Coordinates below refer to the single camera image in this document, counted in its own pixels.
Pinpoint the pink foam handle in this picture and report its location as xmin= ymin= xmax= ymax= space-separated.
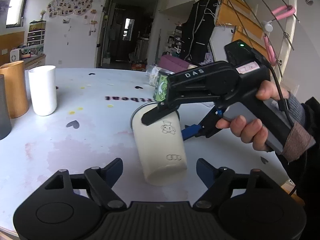
xmin=271 ymin=5 xmax=296 ymax=21

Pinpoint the green printed tin can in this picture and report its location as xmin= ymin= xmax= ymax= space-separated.
xmin=153 ymin=70 xmax=174 ymax=102

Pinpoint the cloud shaped photo board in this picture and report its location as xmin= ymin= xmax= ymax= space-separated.
xmin=47 ymin=0 xmax=93 ymax=18

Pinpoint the clear glass jar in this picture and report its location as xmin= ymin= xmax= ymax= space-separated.
xmin=145 ymin=64 xmax=163 ymax=87

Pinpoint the purple armchair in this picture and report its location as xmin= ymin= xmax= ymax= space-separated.
xmin=158 ymin=55 xmax=197 ymax=73

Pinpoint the grey sleeved forearm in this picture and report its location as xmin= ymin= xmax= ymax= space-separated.
xmin=282 ymin=90 xmax=320 ymax=205

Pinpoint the small drawer organiser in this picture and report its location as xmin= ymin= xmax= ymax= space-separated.
xmin=27 ymin=20 xmax=46 ymax=46

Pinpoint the wooden brown cup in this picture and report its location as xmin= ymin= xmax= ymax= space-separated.
xmin=1 ymin=61 xmax=29 ymax=119

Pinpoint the white air purifier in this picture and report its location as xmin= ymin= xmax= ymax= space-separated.
xmin=10 ymin=48 xmax=21 ymax=62

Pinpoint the white cylindrical cup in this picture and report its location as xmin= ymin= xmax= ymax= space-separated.
xmin=28 ymin=65 xmax=57 ymax=116

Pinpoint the cream paper cup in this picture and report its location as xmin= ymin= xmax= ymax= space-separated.
xmin=131 ymin=102 xmax=187 ymax=186

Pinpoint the black hanging jacket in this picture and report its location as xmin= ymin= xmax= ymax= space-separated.
xmin=180 ymin=0 xmax=219 ymax=64

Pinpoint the person's right hand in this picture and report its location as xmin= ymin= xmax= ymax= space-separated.
xmin=216 ymin=80 xmax=283 ymax=152

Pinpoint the grey frosted cup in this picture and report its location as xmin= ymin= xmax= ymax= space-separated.
xmin=0 ymin=74 xmax=12 ymax=140

